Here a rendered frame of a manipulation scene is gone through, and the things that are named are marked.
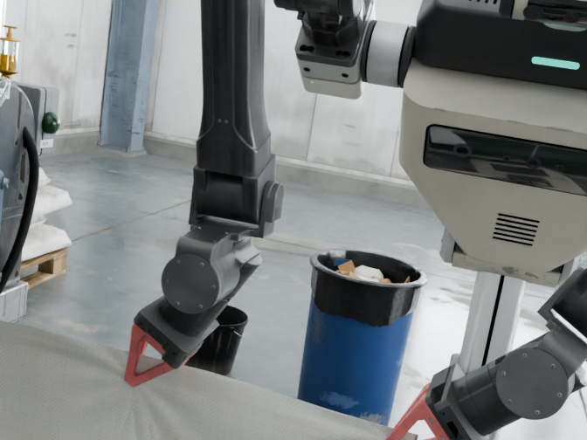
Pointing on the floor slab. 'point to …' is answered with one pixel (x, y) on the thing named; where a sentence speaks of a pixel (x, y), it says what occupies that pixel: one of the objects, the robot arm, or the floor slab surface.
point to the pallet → (47, 266)
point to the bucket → (221, 343)
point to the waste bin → (357, 333)
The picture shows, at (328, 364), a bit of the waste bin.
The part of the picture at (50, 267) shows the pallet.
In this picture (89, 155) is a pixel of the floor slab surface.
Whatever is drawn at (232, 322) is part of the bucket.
